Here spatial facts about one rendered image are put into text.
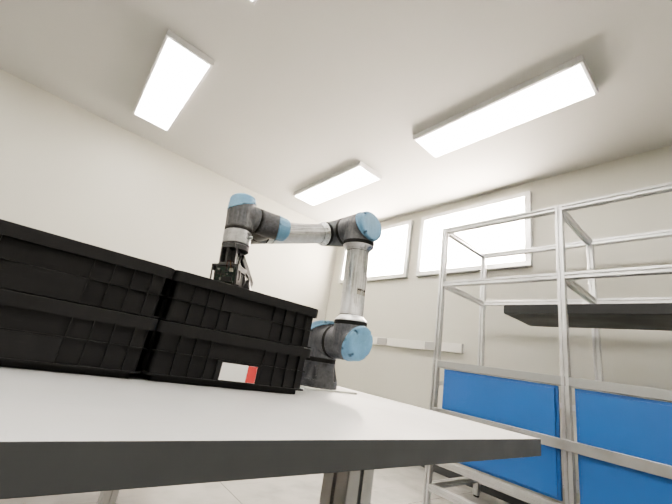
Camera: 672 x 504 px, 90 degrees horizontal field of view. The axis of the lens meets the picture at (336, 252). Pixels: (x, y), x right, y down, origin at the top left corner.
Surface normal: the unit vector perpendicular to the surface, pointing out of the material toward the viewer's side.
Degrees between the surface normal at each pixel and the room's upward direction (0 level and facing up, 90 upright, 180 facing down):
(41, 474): 90
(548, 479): 90
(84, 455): 90
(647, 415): 90
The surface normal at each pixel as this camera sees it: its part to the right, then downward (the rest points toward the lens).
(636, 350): -0.75, -0.32
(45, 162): 0.65, -0.13
